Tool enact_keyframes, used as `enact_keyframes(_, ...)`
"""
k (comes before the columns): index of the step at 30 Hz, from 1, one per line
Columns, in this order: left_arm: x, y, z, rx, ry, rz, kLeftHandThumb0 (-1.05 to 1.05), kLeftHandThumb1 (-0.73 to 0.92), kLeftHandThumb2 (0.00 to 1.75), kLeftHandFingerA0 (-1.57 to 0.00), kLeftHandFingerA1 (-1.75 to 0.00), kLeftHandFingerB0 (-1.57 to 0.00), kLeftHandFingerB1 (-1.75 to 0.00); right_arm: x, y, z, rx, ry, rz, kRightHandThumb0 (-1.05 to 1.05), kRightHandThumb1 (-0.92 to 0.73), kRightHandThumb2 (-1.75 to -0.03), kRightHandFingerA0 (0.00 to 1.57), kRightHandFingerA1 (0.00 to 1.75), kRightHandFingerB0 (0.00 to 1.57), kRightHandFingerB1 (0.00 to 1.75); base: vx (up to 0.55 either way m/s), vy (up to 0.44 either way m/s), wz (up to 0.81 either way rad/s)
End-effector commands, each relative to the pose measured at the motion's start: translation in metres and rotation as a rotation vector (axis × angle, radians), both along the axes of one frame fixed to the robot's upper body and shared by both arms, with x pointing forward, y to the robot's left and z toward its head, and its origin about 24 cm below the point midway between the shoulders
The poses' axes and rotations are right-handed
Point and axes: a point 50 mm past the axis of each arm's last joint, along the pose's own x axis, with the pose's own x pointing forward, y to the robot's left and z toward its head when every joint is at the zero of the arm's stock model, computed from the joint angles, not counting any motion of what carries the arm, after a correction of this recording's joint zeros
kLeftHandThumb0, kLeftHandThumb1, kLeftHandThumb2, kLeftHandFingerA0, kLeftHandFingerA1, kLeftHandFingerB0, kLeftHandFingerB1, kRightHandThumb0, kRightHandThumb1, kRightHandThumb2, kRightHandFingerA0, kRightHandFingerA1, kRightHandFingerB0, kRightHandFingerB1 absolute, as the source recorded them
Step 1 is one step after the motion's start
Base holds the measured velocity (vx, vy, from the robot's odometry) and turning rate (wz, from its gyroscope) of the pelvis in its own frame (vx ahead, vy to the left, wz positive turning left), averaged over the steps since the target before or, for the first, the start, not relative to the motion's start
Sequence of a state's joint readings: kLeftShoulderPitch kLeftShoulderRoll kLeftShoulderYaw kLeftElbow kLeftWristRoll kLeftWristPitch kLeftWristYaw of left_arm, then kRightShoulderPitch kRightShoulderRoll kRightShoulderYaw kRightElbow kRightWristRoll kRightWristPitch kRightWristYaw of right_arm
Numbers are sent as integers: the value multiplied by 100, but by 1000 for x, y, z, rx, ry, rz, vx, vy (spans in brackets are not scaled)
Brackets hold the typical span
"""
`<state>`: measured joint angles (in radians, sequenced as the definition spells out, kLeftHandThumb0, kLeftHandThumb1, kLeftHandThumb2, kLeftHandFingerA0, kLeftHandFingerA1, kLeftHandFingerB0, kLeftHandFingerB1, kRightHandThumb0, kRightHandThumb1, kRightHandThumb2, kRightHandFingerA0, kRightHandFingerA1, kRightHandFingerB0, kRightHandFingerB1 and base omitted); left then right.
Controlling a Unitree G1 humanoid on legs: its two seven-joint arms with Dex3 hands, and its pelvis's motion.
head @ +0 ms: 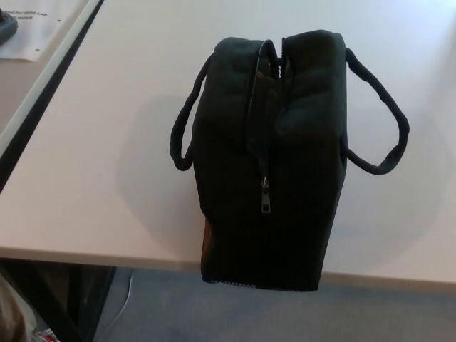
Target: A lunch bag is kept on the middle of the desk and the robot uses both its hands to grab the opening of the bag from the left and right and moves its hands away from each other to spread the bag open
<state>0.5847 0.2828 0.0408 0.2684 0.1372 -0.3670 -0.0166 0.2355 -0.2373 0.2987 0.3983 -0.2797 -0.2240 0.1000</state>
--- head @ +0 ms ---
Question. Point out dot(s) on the black insulated lunch bag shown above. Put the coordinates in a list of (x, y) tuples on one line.
[(303, 178)]

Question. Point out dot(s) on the white printed paper sheet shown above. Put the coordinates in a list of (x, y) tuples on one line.
[(39, 32)]

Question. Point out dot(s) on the red and white item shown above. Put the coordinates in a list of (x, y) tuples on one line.
[(48, 335)]

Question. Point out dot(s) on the brown cloth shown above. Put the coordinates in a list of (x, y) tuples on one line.
[(14, 313)]

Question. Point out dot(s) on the dark grey object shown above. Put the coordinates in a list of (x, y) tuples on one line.
[(6, 26)]

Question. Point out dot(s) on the black table frame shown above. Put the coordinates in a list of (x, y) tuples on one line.
[(53, 295)]

